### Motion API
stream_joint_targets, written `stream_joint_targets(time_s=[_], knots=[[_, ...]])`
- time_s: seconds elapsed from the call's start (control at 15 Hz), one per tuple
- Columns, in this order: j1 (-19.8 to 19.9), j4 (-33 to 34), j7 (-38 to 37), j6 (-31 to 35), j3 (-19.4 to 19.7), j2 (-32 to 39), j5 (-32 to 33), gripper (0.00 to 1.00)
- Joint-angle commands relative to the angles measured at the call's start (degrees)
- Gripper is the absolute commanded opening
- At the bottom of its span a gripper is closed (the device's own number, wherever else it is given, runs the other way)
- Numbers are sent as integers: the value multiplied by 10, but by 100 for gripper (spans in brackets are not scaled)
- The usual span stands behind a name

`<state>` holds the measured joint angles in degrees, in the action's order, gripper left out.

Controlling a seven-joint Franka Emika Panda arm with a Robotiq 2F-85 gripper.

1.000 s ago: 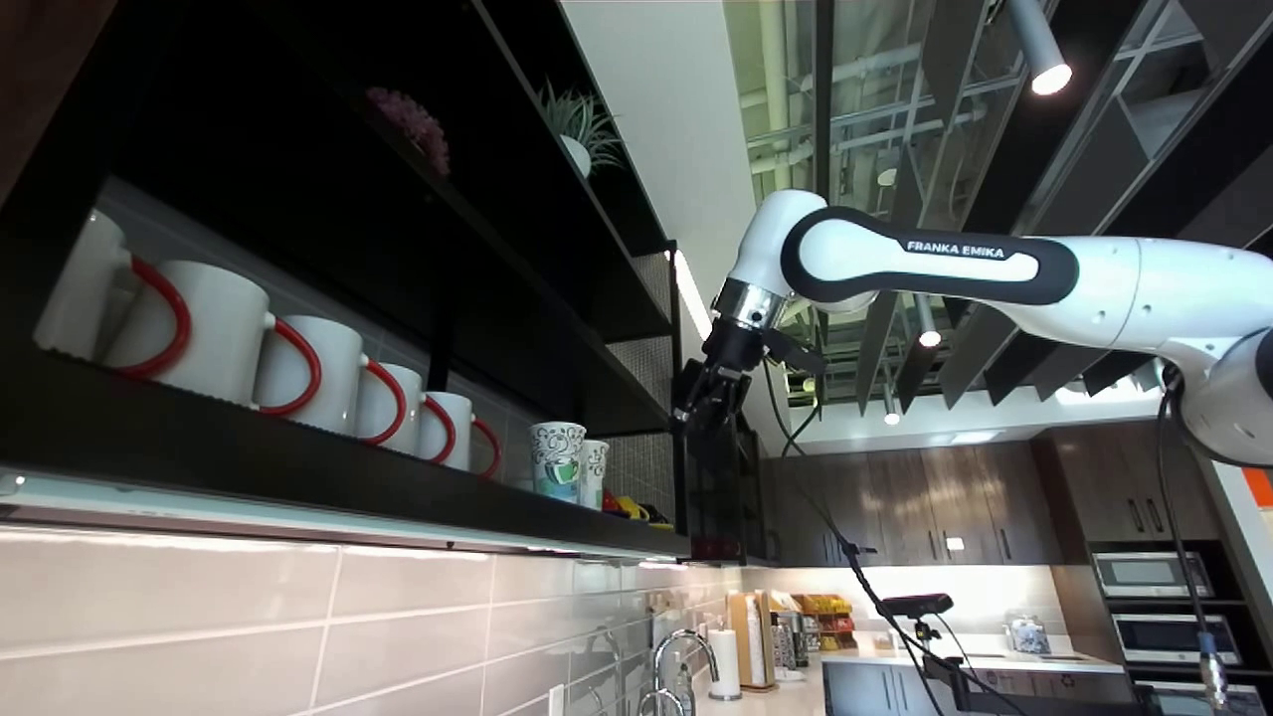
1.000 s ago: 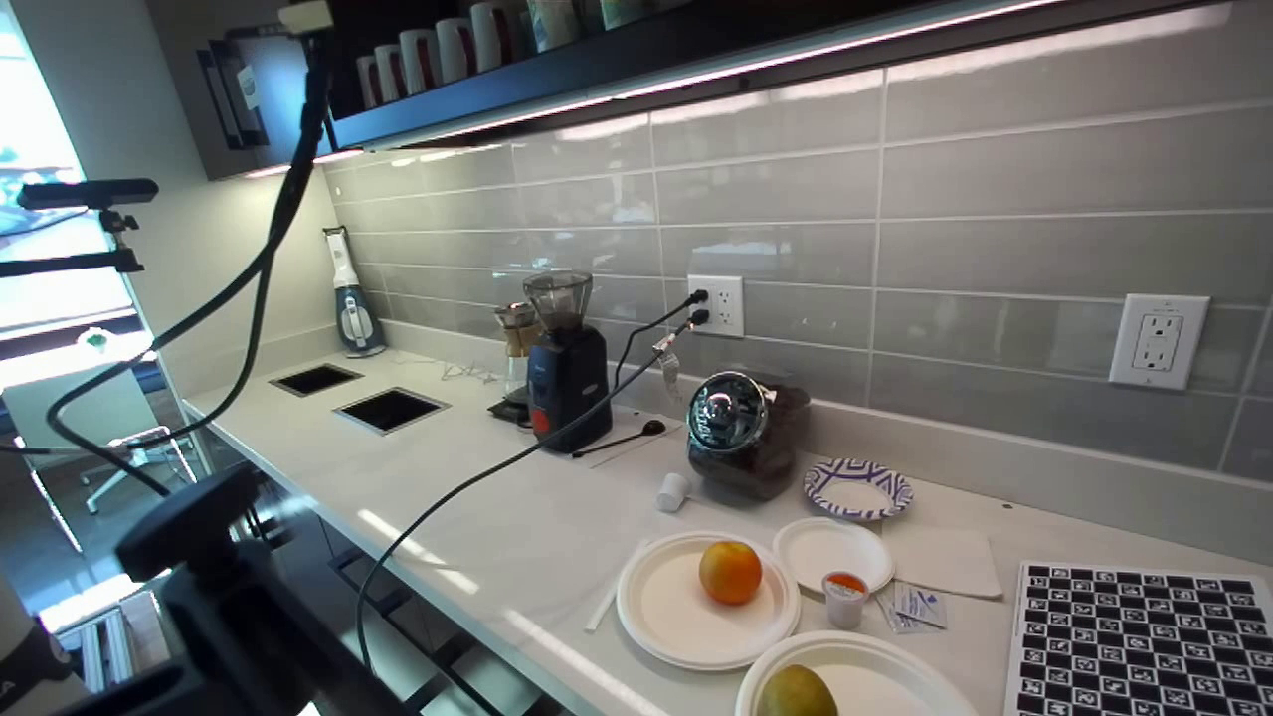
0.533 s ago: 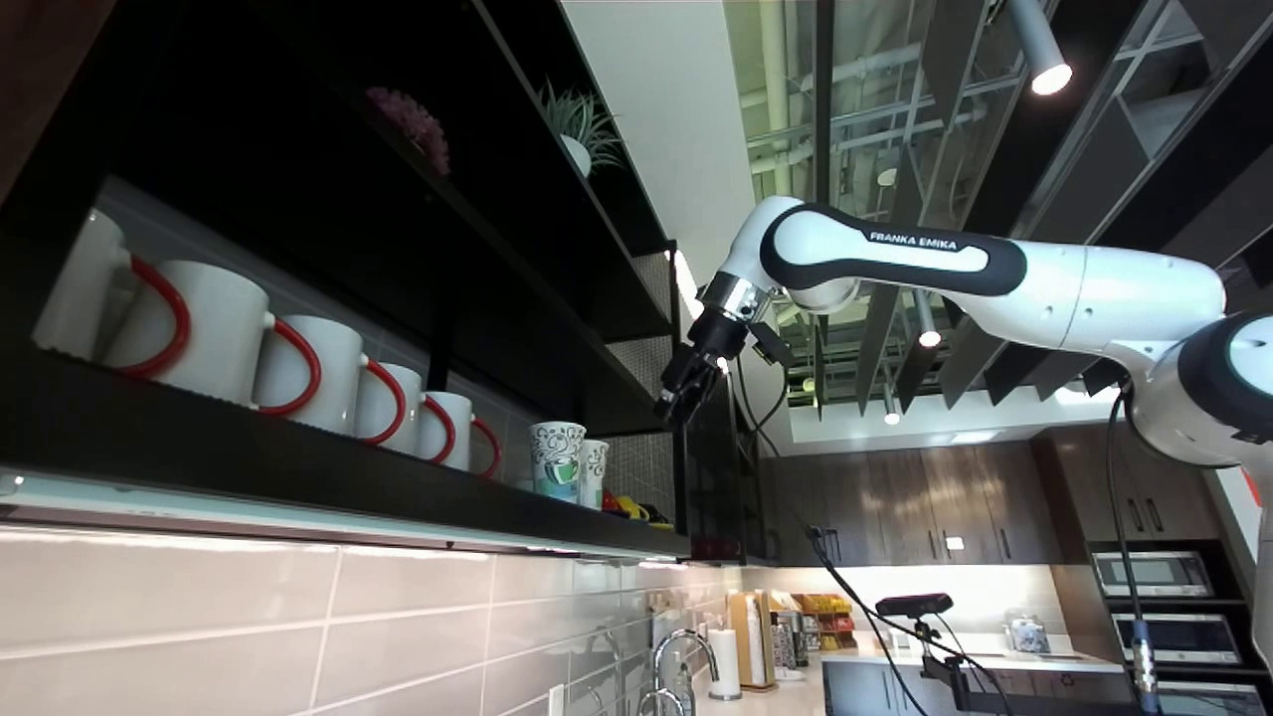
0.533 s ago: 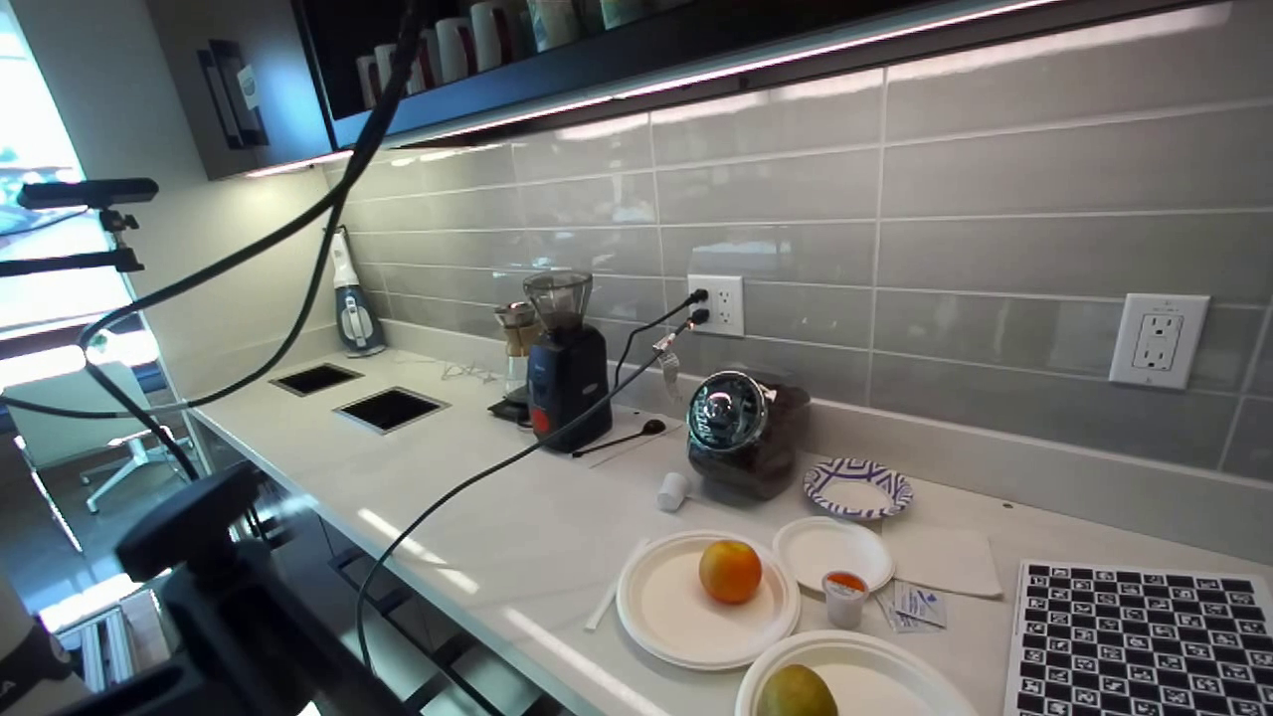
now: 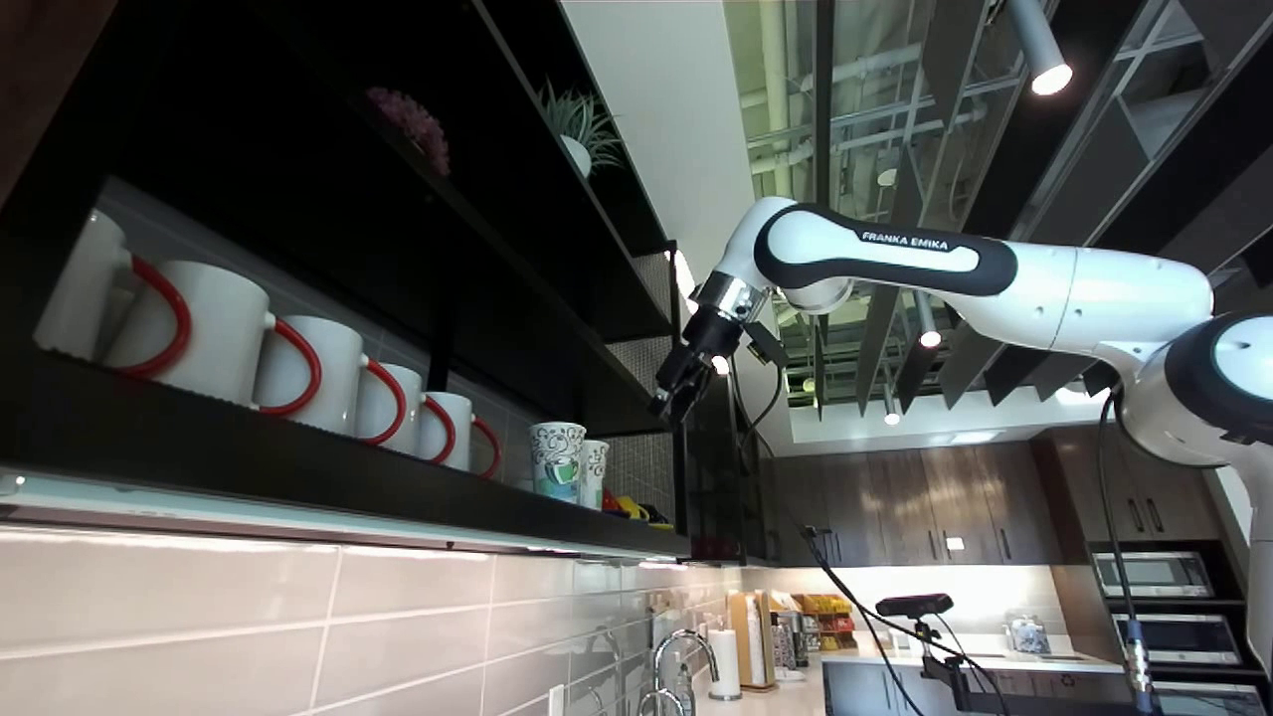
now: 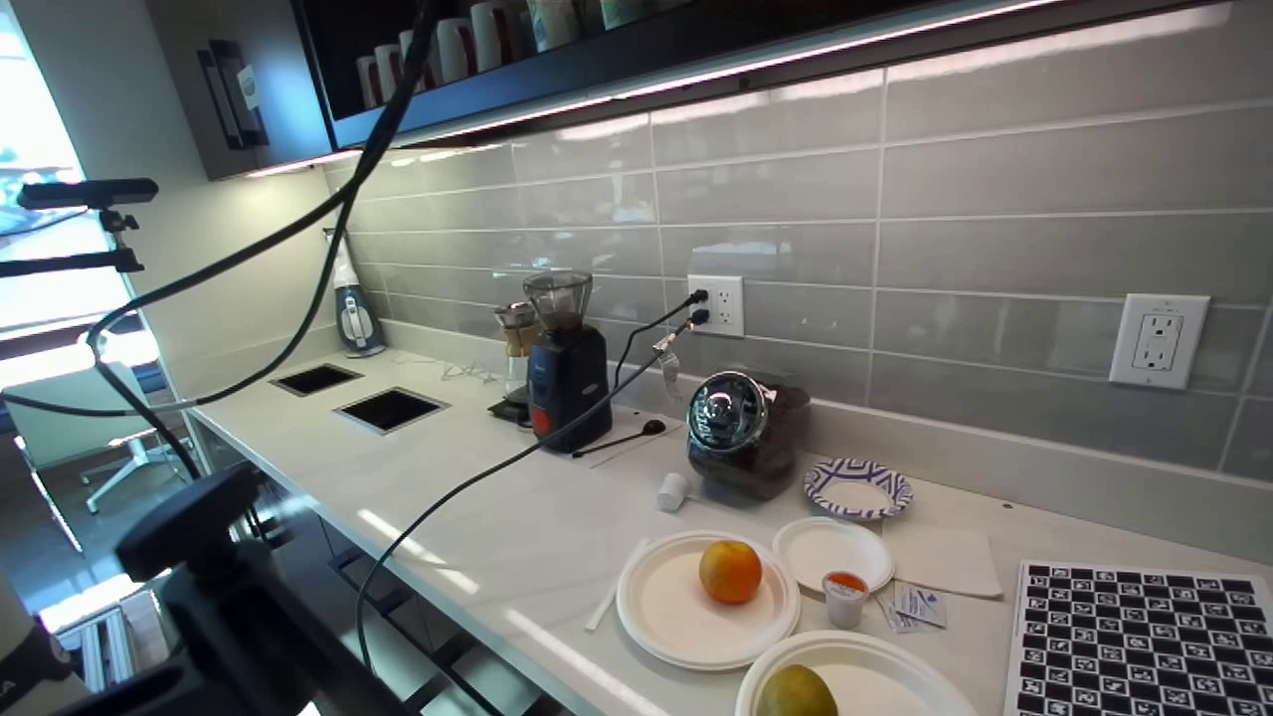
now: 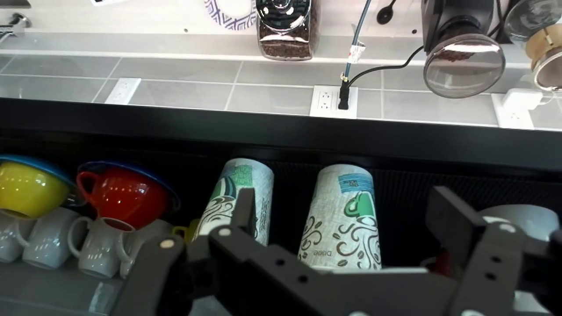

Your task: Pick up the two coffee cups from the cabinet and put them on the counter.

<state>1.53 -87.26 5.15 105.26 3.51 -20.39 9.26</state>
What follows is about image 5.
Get white mug red handle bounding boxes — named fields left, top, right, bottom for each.
left=355, top=359, right=429, bottom=452
left=416, top=386, right=478, bottom=473
left=254, top=309, right=369, bottom=439
left=105, top=254, right=278, bottom=409
left=32, top=207, right=140, bottom=367

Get black open cabinet shelving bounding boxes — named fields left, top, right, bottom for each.
left=0, top=0, right=768, bottom=562

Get under-cabinet light strip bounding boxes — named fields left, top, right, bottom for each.
left=0, top=464, right=689, bottom=569

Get built-in steel oven stack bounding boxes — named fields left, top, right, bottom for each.
left=1087, top=543, right=1250, bottom=716

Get purple flower decoration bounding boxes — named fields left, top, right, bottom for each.
left=364, top=83, right=453, bottom=177

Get printed paper coffee cup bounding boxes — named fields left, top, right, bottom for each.
left=576, top=439, right=613, bottom=514
left=528, top=417, right=591, bottom=509

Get dark wood wall cabinets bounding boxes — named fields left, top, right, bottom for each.
left=760, top=424, right=1230, bottom=573

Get small ceiling spotlight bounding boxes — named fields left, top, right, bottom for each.
left=913, top=289, right=949, bottom=355

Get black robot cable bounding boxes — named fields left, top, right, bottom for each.
left=731, top=309, right=1164, bottom=716

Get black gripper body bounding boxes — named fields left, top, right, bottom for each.
left=678, top=302, right=758, bottom=376

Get chrome kitchen faucet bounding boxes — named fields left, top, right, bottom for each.
left=591, top=620, right=726, bottom=716

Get green potted plant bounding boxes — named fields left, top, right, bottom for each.
left=532, top=78, right=624, bottom=183

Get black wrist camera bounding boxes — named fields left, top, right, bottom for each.
left=742, top=313, right=790, bottom=371

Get black camera on tripod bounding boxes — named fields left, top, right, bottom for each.
left=870, top=588, right=958, bottom=651

